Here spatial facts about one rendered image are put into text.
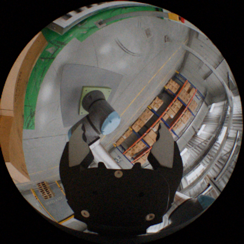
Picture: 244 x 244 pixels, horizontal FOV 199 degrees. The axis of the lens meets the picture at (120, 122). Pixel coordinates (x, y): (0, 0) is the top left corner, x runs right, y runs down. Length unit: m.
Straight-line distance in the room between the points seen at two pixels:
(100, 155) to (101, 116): 0.22
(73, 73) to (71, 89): 0.10
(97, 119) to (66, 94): 0.26
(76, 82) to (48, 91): 0.86
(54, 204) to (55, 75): 9.64
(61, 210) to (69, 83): 9.74
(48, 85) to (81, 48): 0.68
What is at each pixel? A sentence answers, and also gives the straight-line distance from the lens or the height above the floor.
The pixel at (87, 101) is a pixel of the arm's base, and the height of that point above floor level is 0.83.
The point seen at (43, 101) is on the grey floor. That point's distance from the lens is 1.36.
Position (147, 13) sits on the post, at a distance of 0.85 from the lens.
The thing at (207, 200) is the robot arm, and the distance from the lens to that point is 0.21.
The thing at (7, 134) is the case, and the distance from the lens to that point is 0.78.
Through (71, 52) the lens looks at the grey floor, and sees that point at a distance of 1.20.
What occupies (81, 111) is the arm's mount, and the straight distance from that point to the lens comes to 0.59.
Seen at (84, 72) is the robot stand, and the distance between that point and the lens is 0.48.
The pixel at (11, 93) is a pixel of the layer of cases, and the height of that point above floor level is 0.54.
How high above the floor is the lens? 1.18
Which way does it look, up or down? 17 degrees down
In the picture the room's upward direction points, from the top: 136 degrees clockwise
